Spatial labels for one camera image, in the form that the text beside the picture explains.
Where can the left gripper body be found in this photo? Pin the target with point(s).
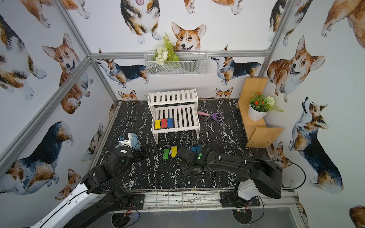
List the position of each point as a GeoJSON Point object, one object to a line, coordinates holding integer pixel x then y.
{"type": "Point", "coordinates": [138, 152]}

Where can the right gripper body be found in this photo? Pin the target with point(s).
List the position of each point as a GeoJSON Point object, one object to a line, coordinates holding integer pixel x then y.
{"type": "Point", "coordinates": [184, 155]}

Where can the yellow eraser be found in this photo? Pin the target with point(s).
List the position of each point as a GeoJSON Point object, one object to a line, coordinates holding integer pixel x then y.
{"type": "Point", "coordinates": [174, 151]}
{"type": "Point", "coordinates": [157, 124]}

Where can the white wooden shelf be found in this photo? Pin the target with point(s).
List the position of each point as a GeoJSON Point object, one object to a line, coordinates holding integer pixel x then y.
{"type": "Point", "coordinates": [180, 105]}

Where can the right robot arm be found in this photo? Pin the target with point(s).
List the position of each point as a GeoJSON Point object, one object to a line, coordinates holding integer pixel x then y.
{"type": "Point", "coordinates": [262, 174]}

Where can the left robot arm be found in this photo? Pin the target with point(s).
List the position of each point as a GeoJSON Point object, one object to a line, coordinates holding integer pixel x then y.
{"type": "Point", "coordinates": [99, 192]}

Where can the wooden corner shelf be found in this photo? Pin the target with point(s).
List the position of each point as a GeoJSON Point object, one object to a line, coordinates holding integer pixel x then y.
{"type": "Point", "coordinates": [258, 134]}

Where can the teal dustpan with brush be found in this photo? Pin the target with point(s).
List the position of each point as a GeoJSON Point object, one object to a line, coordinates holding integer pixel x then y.
{"type": "Point", "coordinates": [134, 141]}

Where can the purple pink toy rake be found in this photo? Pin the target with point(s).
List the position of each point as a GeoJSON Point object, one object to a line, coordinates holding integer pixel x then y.
{"type": "Point", "coordinates": [215, 116]}

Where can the potted plant white pot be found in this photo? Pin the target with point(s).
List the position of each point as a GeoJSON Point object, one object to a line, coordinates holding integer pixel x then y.
{"type": "Point", "coordinates": [260, 105]}

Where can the artificial fern white flowers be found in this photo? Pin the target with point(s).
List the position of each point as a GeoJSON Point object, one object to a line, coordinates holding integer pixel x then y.
{"type": "Point", "coordinates": [165, 53]}

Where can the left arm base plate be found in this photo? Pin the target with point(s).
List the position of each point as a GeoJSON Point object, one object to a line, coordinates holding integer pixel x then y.
{"type": "Point", "coordinates": [132, 202]}

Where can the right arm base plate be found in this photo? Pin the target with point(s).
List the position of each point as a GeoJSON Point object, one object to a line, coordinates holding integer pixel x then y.
{"type": "Point", "coordinates": [230, 200]}

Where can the white wire basket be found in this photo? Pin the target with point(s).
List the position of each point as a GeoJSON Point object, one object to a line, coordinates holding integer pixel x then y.
{"type": "Point", "coordinates": [187, 63]}

